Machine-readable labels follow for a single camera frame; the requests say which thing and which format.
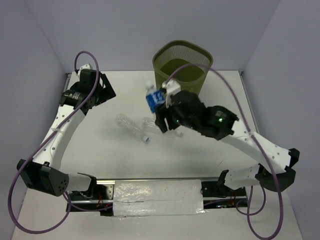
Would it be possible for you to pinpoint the olive green mesh bin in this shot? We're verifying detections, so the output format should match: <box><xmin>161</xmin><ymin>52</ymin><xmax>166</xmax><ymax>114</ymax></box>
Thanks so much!
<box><xmin>152</xmin><ymin>40</ymin><xmax>214</xmax><ymax>95</ymax></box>

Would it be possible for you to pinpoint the large clear plastic bottle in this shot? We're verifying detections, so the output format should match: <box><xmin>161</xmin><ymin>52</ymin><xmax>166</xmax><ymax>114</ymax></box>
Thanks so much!
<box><xmin>141</xmin><ymin>117</ymin><xmax>184</xmax><ymax>138</ymax></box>

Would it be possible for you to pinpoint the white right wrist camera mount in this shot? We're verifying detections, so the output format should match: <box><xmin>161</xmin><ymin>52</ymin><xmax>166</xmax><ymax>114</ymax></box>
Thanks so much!
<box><xmin>161</xmin><ymin>79</ymin><xmax>181</xmax><ymax>108</ymax></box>

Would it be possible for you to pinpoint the clear bottle with blue cap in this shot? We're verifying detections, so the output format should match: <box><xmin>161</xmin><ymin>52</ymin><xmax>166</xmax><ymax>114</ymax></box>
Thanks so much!
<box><xmin>115</xmin><ymin>113</ymin><xmax>150</xmax><ymax>144</ymax></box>

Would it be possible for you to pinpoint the metal base rail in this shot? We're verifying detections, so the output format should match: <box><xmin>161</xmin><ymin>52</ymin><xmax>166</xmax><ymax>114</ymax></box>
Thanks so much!
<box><xmin>69</xmin><ymin>178</ymin><xmax>247</xmax><ymax>217</ymax></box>

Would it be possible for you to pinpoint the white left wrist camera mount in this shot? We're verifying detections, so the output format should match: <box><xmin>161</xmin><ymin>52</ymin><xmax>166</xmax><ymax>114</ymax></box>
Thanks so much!
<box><xmin>75</xmin><ymin>63</ymin><xmax>92</xmax><ymax>75</ymax></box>

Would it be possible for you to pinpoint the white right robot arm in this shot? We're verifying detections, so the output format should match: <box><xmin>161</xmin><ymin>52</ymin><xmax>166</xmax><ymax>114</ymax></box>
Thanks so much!
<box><xmin>155</xmin><ymin>90</ymin><xmax>300</xmax><ymax>196</ymax></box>

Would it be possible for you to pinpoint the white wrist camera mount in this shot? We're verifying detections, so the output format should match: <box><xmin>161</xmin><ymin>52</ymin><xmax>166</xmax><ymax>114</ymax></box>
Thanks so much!
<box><xmin>75</xmin><ymin>63</ymin><xmax>92</xmax><ymax>75</ymax></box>
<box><xmin>161</xmin><ymin>79</ymin><xmax>181</xmax><ymax>108</ymax></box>

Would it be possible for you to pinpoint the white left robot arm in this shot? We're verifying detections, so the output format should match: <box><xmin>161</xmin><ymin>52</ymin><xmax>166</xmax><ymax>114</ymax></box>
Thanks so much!
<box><xmin>17</xmin><ymin>69</ymin><xmax>116</xmax><ymax>200</ymax></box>

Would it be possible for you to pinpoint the blue label plastic bottle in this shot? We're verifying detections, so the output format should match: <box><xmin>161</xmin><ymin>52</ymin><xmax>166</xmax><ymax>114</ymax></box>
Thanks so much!
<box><xmin>144</xmin><ymin>81</ymin><xmax>166</xmax><ymax>114</ymax></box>

